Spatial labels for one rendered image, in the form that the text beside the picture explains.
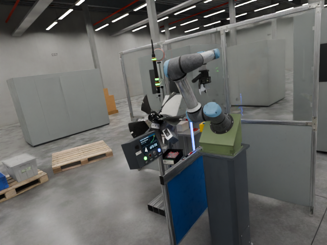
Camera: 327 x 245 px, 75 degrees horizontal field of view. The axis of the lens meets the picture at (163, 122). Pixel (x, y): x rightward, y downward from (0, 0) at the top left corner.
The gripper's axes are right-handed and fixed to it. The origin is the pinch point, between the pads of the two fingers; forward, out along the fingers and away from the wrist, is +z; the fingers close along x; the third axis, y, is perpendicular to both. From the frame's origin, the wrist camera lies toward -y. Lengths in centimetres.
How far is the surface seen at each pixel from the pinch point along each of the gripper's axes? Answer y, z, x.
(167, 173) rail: -12, 57, -50
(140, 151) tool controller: -8, 25, -78
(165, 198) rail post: -12, 76, -57
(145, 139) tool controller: -9, 19, -70
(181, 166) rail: -12, 61, -31
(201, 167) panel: -14, 80, 6
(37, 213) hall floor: -224, 143, -95
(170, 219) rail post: -11, 97, -57
